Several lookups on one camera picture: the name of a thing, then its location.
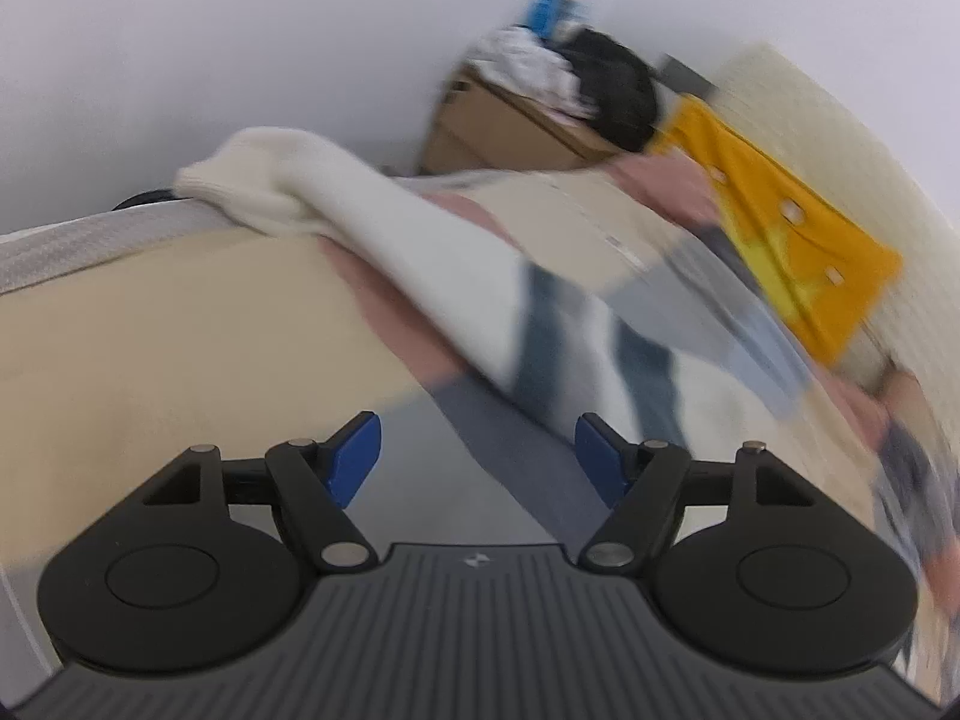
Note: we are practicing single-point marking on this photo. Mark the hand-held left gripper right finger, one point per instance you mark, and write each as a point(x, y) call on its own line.
point(600, 457)

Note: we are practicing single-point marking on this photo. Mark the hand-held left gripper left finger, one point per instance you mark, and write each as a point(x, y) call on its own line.
point(356, 457)

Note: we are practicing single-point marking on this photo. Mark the cream sweater with blue stripes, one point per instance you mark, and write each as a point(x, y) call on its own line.
point(390, 240)

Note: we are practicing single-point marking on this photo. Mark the black clothes pile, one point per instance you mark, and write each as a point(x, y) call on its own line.
point(615, 90)

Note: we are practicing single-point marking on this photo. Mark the white clothes pile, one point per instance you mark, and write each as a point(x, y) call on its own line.
point(525, 64)

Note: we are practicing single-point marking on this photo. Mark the checked patchwork quilt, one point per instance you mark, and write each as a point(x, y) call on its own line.
point(150, 360)

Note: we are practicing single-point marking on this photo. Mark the yellow crown print pillow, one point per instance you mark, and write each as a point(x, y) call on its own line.
point(825, 270)

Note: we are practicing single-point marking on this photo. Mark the black object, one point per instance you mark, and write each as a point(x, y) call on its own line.
point(146, 201)

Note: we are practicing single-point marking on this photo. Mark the cardboard box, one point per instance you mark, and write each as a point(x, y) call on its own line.
point(487, 127)

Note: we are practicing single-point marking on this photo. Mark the grey mattress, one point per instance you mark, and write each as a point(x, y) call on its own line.
point(75, 247)

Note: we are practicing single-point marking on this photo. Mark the blue package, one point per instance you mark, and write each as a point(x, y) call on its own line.
point(551, 11)

